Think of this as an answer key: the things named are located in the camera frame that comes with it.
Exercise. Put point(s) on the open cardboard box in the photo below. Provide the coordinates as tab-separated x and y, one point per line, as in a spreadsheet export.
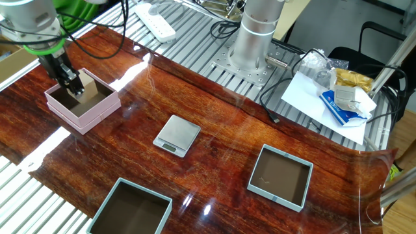
14	63

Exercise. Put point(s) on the blue tissue pack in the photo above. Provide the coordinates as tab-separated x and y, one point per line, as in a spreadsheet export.
333	109

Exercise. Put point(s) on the black metal frame chair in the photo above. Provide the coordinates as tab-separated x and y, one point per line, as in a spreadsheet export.
347	55

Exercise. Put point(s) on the light green shoe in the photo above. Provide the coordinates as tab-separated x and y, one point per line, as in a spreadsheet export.
395	172

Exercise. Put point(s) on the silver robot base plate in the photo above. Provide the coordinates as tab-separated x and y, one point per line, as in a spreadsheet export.
221	63

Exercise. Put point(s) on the aluminium frame post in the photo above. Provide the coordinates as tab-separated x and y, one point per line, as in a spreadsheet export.
395	58
395	191

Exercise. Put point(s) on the white plastic packet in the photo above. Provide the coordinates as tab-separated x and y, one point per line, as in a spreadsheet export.
345	96

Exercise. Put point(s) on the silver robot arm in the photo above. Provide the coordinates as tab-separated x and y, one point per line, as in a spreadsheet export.
256	39

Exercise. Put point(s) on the deep light blue box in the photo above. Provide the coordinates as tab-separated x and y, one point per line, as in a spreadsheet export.
130	211

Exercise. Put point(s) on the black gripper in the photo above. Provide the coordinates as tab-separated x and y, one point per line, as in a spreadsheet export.
53	65

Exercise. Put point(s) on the shallow light blue box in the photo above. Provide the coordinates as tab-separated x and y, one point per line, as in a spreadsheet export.
279	178

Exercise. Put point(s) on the silver base connector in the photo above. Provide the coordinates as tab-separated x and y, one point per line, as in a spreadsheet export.
276	61

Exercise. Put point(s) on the tan wooden board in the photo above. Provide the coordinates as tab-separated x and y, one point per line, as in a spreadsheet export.
292	16

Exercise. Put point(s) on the green cloth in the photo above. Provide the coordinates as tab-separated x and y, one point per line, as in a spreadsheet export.
78	9

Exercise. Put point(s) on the silver digital scale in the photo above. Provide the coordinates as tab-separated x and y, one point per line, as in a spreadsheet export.
178	131

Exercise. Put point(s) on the brass metal fixture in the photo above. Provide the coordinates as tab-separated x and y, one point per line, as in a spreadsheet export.
224	6

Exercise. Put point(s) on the clear plastic bag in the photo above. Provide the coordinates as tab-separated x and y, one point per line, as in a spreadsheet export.
312	60

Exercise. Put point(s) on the white paper sheet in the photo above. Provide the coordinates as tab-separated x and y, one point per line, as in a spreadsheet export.
300	94

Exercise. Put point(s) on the white power strip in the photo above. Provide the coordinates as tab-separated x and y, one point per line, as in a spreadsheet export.
156	22

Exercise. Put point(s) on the wood grain table mat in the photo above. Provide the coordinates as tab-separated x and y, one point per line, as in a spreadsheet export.
227	169

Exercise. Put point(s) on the pink cardboard box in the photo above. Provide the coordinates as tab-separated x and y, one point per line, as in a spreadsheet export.
97	117

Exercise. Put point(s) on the gold foil bag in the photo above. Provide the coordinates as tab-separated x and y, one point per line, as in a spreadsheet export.
352	79

